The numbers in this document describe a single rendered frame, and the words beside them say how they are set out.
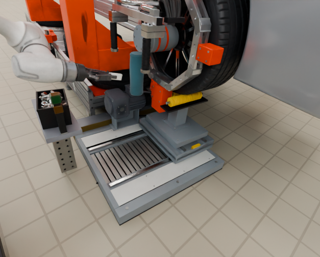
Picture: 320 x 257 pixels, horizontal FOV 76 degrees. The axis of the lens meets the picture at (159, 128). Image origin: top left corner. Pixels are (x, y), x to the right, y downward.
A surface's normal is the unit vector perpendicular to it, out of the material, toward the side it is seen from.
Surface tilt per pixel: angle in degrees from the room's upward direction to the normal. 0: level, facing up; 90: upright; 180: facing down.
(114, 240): 0
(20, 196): 0
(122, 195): 0
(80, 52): 90
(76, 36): 90
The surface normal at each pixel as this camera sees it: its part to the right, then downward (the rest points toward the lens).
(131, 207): 0.08, -0.80
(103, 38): 0.56, 0.53
